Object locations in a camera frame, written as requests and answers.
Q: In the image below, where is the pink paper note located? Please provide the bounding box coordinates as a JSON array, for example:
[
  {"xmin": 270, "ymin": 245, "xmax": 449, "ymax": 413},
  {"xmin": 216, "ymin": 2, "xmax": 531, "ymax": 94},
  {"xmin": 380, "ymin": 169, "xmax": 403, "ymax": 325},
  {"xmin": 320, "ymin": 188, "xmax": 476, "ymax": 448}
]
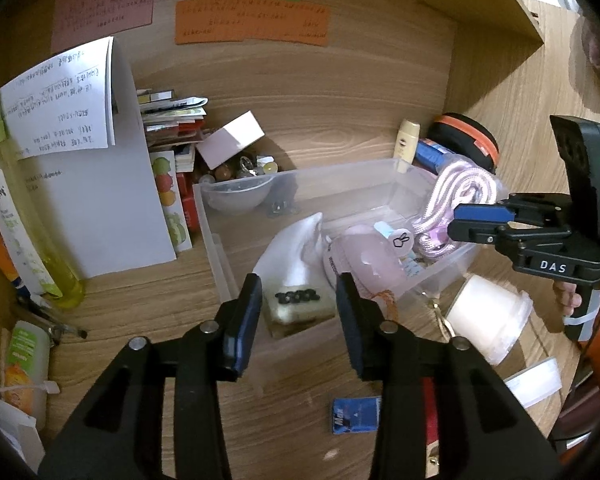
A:
[{"xmin": 51, "ymin": 0, "xmax": 157, "ymax": 54}]

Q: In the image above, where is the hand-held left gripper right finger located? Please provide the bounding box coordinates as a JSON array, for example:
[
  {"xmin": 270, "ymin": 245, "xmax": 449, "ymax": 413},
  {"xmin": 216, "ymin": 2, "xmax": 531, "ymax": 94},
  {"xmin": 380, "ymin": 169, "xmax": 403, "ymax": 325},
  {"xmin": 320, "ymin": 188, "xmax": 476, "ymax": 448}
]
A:
[{"xmin": 335, "ymin": 272, "xmax": 556, "ymax": 480}]

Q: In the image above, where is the white cable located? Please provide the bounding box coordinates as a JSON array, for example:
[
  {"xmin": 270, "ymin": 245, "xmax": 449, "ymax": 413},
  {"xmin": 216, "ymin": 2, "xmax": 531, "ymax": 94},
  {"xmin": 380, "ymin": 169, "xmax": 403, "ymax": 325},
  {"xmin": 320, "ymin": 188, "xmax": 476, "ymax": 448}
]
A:
[{"xmin": 0, "ymin": 379, "xmax": 61, "ymax": 399}]

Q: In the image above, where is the fruit print card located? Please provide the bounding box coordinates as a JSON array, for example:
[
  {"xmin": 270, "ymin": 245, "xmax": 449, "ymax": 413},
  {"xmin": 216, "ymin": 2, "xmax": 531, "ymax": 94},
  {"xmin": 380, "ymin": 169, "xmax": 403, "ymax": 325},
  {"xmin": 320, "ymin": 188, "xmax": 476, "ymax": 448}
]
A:
[{"xmin": 150, "ymin": 150, "xmax": 194, "ymax": 254}]

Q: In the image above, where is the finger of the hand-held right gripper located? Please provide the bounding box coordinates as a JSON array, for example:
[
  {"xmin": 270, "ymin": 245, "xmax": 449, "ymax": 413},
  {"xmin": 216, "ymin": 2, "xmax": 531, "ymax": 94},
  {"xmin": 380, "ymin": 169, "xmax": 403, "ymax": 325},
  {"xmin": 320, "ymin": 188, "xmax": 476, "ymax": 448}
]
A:
[
  {"xmin": 447, "ymin": 223, "xmax": 572, "ymax": 247},
  {"xmin": 452, "ymin": 194, "xmax": 572, "ymax": 227}
]

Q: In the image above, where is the pink round case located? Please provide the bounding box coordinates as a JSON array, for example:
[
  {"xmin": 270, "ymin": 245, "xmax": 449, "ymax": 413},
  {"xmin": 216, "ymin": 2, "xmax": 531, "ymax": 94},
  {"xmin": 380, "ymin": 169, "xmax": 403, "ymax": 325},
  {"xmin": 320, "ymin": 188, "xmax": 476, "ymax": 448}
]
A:
[{"xmin": 325, "ymin": 224, "xmax": 412, "ymax": 298}]

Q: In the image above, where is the orange paper note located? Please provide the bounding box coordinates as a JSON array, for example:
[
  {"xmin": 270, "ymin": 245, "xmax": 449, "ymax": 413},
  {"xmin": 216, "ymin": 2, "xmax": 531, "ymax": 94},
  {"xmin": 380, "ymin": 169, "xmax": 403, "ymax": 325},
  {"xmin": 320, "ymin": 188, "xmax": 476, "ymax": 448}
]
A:
[{"xmin": 174, "ymin": 0, "xmax": 331, "ymax": 47}]

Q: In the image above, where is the white plastic container lid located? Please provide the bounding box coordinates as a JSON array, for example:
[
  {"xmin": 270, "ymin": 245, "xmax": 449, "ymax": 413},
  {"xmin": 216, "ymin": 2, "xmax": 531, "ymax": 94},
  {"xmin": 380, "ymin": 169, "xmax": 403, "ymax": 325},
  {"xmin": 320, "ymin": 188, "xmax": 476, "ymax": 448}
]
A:
[{"xmin": 505, "ymin": 357, "xmax": 564, "ymax": 409}]

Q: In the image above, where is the pink braided rope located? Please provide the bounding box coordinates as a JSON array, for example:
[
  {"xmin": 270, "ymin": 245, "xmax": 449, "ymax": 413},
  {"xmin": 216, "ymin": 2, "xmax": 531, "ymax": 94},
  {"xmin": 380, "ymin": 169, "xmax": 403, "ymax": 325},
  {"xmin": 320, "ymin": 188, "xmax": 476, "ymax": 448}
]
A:
[{"xmin": 412, "ymin": 157, "xmax": 502, "ymax": 264}]

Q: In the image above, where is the stack of booklets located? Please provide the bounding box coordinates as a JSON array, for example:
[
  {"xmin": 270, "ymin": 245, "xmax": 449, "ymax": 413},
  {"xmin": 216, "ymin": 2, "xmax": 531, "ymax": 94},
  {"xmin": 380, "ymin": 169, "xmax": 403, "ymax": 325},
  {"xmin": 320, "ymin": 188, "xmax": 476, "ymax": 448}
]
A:
[{"xmin": 136, "ymin": 89, "xmax": 209, "ymax": 148}]

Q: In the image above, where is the black and orange round case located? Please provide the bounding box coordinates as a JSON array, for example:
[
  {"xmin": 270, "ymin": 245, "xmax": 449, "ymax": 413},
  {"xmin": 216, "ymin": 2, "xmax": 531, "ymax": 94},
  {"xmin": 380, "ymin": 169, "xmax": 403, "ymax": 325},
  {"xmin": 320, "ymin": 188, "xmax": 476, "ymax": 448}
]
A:
[{"xmin": 426, "ymin": 114, "xmax": 501, "ymax": 175}]

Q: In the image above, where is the white printed cardboard box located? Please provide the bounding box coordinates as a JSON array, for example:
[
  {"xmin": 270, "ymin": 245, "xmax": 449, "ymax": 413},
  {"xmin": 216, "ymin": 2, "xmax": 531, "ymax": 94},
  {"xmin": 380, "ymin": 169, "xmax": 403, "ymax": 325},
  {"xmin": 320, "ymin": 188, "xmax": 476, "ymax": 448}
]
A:
[{"xmin": 0, "ymin": 400, "xmax": 46, "ymax": 472}]

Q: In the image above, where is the blue packet with barcode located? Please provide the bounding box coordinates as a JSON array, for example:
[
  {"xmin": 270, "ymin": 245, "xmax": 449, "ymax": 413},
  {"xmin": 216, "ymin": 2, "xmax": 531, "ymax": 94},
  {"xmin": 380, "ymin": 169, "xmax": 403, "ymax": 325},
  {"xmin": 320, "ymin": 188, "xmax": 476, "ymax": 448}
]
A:
[{"xmin": 328, "ymin": 396, "xmax": 382, "ymax": 435}]

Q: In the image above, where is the person's right hand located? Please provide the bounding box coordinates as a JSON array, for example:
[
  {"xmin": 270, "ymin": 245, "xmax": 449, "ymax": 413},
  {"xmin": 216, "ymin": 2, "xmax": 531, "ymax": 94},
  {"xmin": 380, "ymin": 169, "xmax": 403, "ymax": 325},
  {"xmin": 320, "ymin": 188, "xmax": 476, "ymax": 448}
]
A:
[{"xmin": 555, "ymin": 280, "xmax": 583, "ymax": 318}]

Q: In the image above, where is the red small box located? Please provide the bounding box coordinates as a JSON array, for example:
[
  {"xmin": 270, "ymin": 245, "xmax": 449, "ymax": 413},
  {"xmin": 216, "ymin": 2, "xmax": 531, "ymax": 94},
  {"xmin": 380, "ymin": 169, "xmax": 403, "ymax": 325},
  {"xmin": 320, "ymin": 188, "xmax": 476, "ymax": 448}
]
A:
[{"xmin": 175, "ymin": 142, "xmax": 202, "ymax": 232}]

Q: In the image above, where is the blue fabric pouch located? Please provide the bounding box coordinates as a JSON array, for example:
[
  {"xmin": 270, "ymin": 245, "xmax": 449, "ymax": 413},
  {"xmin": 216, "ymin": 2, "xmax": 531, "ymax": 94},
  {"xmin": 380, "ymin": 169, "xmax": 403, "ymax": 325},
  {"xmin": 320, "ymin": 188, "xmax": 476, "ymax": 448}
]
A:
[{"xmin": 414, "ymin": 137, "xmax": 452, "ymax": 176}]

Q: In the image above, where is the clear plastic bowl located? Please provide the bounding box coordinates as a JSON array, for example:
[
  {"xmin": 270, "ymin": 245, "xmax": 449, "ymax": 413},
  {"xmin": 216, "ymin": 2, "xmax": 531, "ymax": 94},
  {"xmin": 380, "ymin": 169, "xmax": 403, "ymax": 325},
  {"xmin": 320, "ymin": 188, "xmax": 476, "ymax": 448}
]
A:
[{"xmin": 200, "ymin": 174, "xmax": 276, "ymax": 216}]

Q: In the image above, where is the wooden desktop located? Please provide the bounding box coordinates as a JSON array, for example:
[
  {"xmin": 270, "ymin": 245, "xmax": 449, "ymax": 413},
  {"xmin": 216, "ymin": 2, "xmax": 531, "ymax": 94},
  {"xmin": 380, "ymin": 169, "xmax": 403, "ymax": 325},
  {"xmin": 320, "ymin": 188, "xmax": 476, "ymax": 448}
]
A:
[{"xmin": 0, "ymin": 230, "xmax": 581, "ymax": 480}]

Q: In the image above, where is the white pad with black beads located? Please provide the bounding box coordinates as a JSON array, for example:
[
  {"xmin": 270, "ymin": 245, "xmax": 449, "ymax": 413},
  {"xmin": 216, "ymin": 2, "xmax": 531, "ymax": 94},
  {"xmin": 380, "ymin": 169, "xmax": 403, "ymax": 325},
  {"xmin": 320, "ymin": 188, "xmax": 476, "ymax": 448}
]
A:
[{"xmin": 262, "ymin": 285, "xmax": 337, "ymax": 339}]

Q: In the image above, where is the large white paper sheet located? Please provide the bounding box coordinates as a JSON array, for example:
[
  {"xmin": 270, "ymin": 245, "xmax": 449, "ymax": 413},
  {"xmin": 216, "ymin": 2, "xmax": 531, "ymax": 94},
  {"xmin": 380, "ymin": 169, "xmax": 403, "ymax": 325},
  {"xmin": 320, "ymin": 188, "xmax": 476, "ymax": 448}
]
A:
[{"xmin": 25, "ymin": 40, "xmax": 179, "ymax": 279}]

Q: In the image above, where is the light blue bunny sticker item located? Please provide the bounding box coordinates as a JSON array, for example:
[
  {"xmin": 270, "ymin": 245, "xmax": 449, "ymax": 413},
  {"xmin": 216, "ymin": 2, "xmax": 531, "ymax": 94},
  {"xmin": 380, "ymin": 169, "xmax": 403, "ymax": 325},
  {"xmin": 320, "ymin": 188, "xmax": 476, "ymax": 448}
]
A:
[{"xmin": 375, "ymin": 221, "xmax": 412, "ymax": 252}]

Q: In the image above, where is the clear plastic drawer bin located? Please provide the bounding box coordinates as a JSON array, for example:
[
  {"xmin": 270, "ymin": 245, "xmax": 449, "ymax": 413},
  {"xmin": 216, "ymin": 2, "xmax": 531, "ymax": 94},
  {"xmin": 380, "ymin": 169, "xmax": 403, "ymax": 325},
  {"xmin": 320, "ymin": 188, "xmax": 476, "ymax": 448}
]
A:
[{"xmin": 192, "ymin": 157, "xmax": 481, "ymax": 386}]

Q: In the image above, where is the red pouch with gold cord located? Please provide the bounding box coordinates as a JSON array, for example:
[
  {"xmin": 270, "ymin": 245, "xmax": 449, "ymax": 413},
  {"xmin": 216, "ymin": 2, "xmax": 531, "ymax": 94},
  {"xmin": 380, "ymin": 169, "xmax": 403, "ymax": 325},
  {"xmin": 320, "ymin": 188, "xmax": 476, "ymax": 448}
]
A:
[{"xmin": 423, "ymin": 300, "xmax": 457, "ymax": 450}]

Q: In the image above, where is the white cloth pouch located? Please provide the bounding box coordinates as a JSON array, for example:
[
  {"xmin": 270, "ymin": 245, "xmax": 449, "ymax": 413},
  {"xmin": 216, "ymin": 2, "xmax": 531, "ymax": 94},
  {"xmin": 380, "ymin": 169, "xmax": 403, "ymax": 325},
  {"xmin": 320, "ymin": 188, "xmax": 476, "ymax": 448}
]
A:
[{"xmin": 252, "ymin": 212, "xmax": 327, "ymax": 302}]

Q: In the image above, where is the yellow spray bottle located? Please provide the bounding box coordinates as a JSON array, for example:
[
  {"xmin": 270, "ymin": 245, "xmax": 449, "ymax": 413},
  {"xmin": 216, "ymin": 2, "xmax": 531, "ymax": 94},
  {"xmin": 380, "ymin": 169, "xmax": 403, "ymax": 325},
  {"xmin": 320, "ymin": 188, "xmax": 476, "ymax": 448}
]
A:
[{"xmin": 0, "ymin": 94, "xmax": 87, "ymax": 312}]

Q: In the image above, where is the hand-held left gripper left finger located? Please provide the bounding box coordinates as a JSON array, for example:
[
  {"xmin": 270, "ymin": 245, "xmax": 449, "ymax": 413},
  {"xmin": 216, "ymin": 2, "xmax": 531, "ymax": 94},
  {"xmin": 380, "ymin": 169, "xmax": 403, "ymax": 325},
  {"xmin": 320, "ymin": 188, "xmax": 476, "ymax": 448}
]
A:
[{"xmin": 37, "ymin": 273, "xmax": 263, "ymax": 480}]

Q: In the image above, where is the pile of bead trinkets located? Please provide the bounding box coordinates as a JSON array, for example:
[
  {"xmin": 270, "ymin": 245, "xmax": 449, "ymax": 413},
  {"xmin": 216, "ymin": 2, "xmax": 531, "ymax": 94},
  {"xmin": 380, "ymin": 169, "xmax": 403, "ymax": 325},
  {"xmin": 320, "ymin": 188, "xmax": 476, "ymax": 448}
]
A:
[{"xmin": 197, "ymin": 152, "xmax": 281, "ymax": 184}]

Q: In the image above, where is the green and orange tube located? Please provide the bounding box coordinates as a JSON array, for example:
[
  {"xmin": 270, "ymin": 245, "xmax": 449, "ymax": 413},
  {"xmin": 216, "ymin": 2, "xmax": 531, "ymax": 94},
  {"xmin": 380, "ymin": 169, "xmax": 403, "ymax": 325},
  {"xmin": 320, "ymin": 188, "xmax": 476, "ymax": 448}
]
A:
[{"xmin": 2, "ymin": 321, "xmax": 51, "ymax": 429}]

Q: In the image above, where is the white round plastic container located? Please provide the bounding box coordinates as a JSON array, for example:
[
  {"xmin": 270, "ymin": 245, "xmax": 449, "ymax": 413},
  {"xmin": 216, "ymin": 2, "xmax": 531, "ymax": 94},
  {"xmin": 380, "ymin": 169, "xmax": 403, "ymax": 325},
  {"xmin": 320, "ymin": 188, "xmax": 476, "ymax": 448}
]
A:
[{"xmin": 445, "ymin": 275, "xmax": 534, "ymax": 366}]

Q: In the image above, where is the white and green tube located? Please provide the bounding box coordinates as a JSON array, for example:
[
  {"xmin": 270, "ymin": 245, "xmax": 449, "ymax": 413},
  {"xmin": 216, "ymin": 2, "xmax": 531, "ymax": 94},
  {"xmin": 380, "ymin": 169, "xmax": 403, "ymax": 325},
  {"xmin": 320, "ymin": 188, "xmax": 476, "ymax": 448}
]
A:
[{"xmin": 0, "ymin": 167, "xmax": 64, "ymax": 297}]

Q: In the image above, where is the handwritten folded paper note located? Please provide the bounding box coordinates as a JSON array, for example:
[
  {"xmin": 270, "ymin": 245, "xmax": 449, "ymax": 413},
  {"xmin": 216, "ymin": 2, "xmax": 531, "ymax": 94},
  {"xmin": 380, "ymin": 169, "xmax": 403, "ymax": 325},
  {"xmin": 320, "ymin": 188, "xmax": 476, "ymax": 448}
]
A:
[{"xmin": 0, "ymin": 37, "xmax": 117, "ymax": 162}]

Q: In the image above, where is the small white box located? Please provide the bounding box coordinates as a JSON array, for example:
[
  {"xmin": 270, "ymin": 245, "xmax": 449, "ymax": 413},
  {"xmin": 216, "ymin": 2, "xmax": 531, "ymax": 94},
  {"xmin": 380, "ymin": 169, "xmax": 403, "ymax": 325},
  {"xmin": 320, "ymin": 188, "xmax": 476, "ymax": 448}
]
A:
[{"xmin": 196, "ymin": 111, "xmax": 265, "ymax": 170}]

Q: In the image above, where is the small beige bottle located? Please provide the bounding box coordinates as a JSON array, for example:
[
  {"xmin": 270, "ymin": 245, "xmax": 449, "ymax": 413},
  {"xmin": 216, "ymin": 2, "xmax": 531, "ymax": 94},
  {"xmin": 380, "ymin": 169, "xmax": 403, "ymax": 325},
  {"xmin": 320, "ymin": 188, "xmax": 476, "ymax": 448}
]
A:
[{"xmin": 395, "ymin": 119, "xmax": 421, "ymax": 174}]

